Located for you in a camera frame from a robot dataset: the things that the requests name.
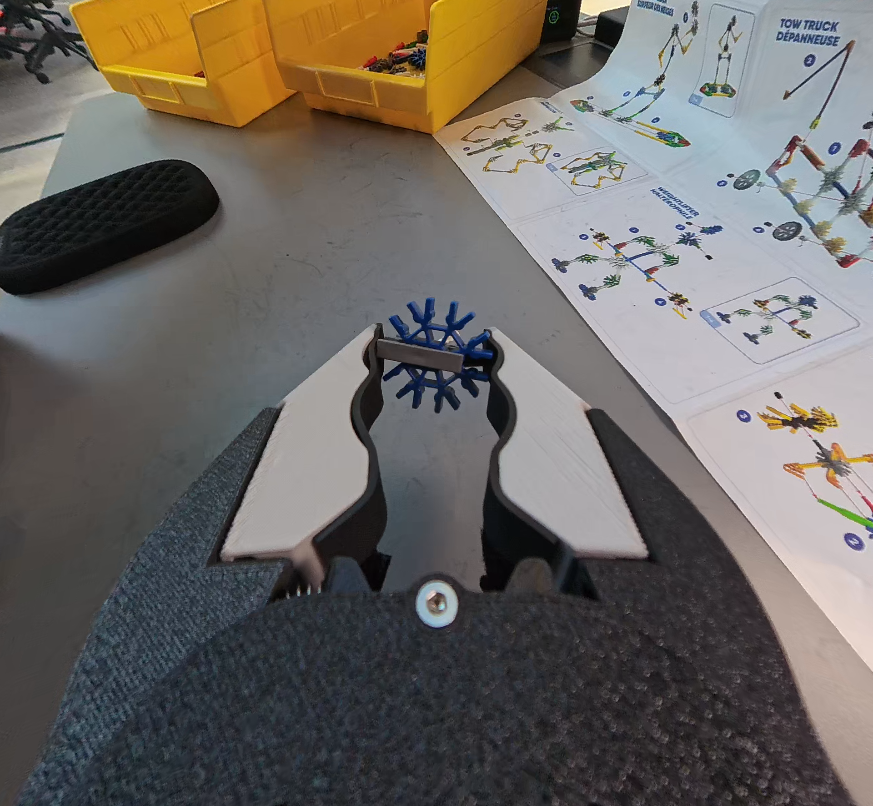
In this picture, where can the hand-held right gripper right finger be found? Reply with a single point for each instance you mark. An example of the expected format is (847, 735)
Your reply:
(559, 458)

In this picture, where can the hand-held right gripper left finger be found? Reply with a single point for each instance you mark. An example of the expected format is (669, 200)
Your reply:
(307, 458)

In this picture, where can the blue snowflake toy connector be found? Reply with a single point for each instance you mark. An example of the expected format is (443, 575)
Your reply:
(439, 372)

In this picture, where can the short grey toy rod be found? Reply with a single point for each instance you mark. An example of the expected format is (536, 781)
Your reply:
(420, 352)

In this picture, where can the pile of toy pieces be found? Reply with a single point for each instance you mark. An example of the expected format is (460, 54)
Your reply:
(398, 56)

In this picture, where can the yellow plastic bin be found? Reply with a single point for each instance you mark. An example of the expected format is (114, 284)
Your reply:
(464, 28)
(164, 28)

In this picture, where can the grey desk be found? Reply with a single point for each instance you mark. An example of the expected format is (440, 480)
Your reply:
(273, 233)

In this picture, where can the printed instruction sheet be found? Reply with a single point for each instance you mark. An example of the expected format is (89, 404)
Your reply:
(682, 206)

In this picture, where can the black textured wrist rest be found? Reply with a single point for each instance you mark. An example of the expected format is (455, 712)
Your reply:
(109, 219)

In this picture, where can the dark flat device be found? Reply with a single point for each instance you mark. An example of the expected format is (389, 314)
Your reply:
(614, 26)

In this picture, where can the black device with green lights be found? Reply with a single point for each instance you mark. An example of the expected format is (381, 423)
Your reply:
(562, 8)

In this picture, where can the black office chair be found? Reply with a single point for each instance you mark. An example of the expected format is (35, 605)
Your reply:
(34, 22)

